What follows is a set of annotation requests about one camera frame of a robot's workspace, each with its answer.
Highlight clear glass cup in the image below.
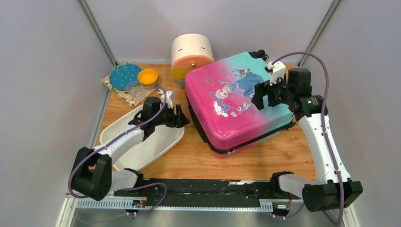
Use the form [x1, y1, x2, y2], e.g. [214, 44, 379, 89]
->
[126, 81, 147, 100]

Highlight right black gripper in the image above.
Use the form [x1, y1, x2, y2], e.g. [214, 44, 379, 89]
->
[250, 72, 293, 110]

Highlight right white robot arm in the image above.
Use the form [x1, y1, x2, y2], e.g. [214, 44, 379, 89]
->
[252, 68, 363, 212]

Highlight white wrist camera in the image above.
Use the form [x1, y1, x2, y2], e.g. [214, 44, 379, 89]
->
[158, 89, 175, 109]
[266, 61, 286, 86]

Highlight white plastic basin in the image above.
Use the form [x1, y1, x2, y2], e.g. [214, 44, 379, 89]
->
[99, 105, 185, 171]

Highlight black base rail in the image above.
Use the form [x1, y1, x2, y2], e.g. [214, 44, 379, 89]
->
[113, 178, 297, 216]

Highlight yellow bowl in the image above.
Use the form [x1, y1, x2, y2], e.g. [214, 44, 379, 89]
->
[138, 69, 159, 87]

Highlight blue polka dot plate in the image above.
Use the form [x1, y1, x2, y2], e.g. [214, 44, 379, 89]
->
[109, 63, 142, 90]

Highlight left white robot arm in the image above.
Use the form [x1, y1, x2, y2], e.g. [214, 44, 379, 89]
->
[68, 97, 190, 201]

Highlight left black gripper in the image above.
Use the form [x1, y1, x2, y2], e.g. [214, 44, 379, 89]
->
[153, 103, 190, 129]

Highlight round pastel drawer cabinet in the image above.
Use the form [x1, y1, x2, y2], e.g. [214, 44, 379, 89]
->
[171, 33, 214, 87]

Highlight pink and teal kids suitcase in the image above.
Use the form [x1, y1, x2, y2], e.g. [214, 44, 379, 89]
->
[184, 50, 295, 157]

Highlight floral patterned placemat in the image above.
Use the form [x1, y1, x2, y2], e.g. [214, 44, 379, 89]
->
[102, 62, 159, 107]

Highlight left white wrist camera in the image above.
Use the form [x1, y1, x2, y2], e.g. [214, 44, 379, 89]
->
[158, 89, 175, 109]

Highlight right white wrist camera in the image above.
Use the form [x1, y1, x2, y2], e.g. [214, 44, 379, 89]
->
[266, 61, 286, 86]

